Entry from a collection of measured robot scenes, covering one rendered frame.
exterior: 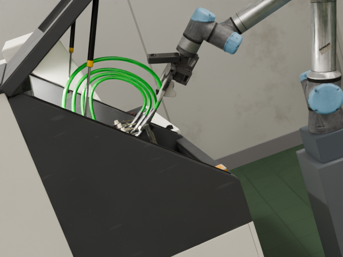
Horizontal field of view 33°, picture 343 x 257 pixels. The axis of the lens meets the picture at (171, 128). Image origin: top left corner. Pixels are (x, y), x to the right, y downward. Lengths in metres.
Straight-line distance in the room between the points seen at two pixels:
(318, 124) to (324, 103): 0.20
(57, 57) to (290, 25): 2.51
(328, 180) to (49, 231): 1.03
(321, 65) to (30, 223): 1.08
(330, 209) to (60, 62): 1.21
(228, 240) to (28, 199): 0.66
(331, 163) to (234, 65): 2.36
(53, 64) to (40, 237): 0.84
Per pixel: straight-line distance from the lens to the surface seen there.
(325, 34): 2.00
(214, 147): 4.53
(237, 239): 1.95
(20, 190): 1.75
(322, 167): 2.18
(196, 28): 1.99
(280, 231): 3.51
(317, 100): 2.02
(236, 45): 2.00
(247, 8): 2.12
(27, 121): 1.70
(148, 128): 1.96
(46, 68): 2.39
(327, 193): 2.22
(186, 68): 2.05
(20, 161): 1.73
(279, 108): 4.59
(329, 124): 2.20
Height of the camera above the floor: 1.66
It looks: 16 degrees down
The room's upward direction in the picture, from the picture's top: 19 degrees counter-clockwise
